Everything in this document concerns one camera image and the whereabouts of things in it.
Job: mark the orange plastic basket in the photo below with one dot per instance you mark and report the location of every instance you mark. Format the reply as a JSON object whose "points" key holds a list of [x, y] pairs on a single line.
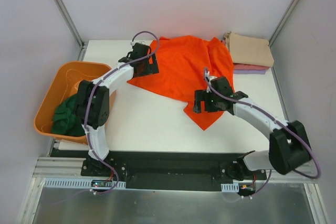
{"points": [[65, 84]]}

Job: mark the right aluminium frame post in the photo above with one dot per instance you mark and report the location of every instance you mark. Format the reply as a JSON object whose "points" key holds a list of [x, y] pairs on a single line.
{"points": [[291, 7]]}

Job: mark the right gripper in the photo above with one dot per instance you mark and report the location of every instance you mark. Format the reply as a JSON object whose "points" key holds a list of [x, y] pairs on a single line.
{"points": [[200, 100]]}

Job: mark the folded pink t-shirt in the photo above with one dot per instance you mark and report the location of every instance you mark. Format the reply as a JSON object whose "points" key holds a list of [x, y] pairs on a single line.
{"points": [[249, 66]]}

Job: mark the orange t-shirt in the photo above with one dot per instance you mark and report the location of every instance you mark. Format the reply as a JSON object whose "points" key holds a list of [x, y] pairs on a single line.
{"points": [[181, 63]]}

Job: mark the aluminium front rail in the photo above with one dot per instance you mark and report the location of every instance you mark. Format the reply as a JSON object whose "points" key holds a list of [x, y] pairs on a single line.
{"points": [[58, 167]]}

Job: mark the white slotted cable duct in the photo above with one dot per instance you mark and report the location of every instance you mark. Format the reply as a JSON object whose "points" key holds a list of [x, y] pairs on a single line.
{"points": [[71, 183]]}

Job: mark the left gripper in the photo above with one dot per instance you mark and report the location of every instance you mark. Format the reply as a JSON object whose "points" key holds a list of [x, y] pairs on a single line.
{"points": [[148, 67]]}

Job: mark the dark green t-shirt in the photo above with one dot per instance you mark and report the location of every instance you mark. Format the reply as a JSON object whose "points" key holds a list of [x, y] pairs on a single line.
{"points": [[65, 121]]}

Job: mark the left aluminium frame post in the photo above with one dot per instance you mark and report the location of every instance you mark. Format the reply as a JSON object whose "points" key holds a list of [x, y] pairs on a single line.
{"points": [[70, 23]]}

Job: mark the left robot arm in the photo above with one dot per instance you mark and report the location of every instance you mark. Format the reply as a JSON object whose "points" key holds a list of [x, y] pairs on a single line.
{"points": [[92, 105]]}

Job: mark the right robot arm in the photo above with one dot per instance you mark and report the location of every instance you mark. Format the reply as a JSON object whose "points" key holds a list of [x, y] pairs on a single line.
{"points": [[289, 146]]}

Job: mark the folded purple t-shirt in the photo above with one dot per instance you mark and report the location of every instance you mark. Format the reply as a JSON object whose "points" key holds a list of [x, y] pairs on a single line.
{"points": [[250, 71]]}

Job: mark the aluminium frame post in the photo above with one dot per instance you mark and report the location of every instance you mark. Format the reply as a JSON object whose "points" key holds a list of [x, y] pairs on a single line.
{"points": [[70, 23], [291, 7]]}

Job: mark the folded beige t-shirt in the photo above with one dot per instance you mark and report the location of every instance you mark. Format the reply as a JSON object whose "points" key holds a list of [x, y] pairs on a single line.
{"points": [[233, 37]]}

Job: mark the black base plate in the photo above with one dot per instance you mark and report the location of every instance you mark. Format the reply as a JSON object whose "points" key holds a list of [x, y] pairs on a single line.
{"points": [[164, 170]]}

